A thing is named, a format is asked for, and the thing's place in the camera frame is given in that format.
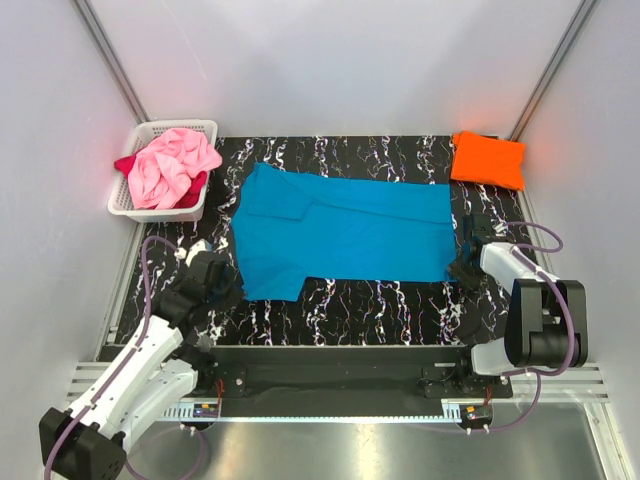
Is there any blue t shirt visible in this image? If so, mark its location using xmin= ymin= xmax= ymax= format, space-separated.
xmin=232 ymin=163 xmax=456 ymax=301

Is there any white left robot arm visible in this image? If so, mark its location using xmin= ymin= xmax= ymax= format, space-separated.
xmin=38 ymin=240 xmax=243 ymax=479

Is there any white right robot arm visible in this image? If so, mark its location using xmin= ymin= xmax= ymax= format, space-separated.
xmin=448 ymin=214 xmax=588 ymax=397

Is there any folded orange t shirt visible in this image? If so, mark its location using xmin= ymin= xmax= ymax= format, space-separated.
xmin=451 ymin=131 xmax=526 ymax=191

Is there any red t shirt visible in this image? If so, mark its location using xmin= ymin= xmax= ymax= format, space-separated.
xmin=128 ymin=164 xmax=208 ymax=210

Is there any pink t shirt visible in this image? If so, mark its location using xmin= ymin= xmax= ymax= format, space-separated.
xmin=114 ymin=128 xmax=222 ymax=186

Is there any white plastic laundry basket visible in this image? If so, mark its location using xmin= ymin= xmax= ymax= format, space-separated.
xmin=107 ymin=119 xmax=218 ymax=224

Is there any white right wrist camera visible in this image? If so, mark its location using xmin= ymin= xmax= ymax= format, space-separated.
xmin=493 ymin=224 xmax=508 ymax=241

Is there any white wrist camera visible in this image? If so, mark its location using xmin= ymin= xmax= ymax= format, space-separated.
xmin=174 ymin=239 xmax=212 ymax=266
xmin=493 ymin=224 xmax=508 ymax=241

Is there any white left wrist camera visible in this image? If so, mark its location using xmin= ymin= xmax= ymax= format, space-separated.
xmin=174 ymin=239 xmax=212 ymax=266

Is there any aluminium frame rail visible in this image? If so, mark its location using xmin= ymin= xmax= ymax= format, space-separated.
xmin=66 ymin=362 xmax=610 ymax=404

